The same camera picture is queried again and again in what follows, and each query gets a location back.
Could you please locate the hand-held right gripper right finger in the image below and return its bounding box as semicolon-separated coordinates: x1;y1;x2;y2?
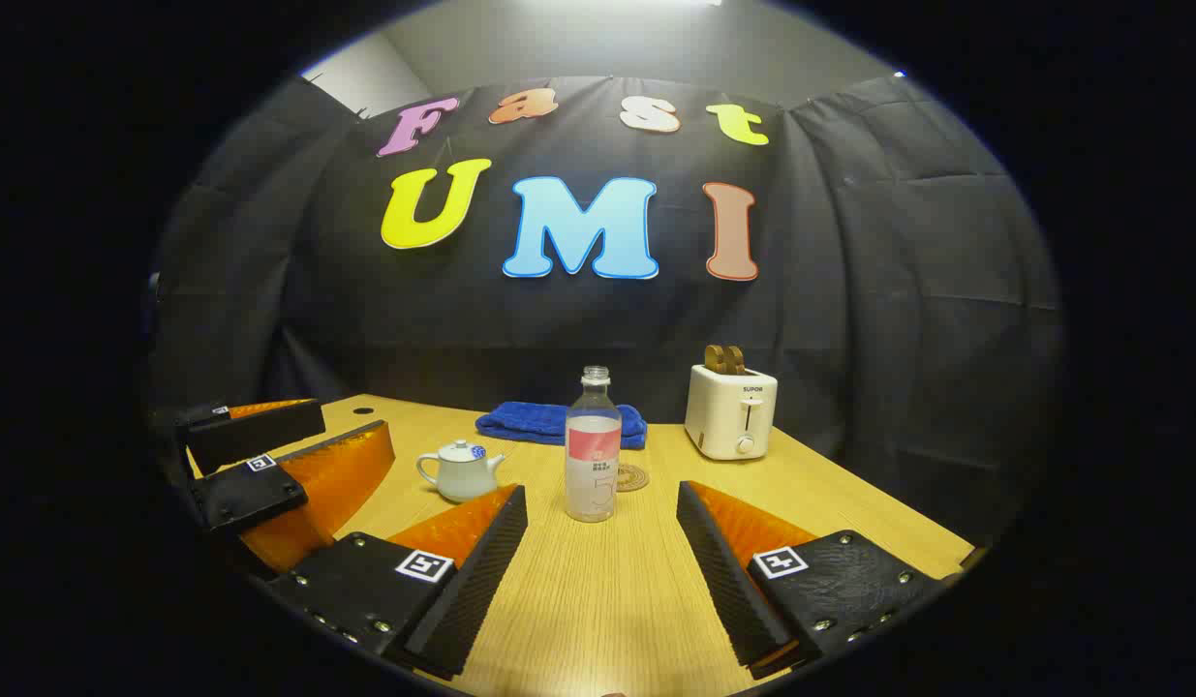
677;480;947;681

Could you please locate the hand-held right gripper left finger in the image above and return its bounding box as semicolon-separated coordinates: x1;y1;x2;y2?
268;484;529;681

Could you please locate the white ceramic teacup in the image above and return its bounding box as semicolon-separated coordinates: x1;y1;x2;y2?
416;453;506;504

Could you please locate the clear water bottle red label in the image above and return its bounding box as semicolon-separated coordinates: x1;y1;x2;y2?
565;366;624;525

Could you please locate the white toaster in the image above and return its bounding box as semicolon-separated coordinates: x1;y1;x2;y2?
684;364;780;462

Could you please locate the blue towel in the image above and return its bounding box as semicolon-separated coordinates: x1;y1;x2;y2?
475;401;649;450

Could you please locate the black backdrop cloth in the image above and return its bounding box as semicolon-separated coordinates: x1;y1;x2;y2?
147;76;1063;543

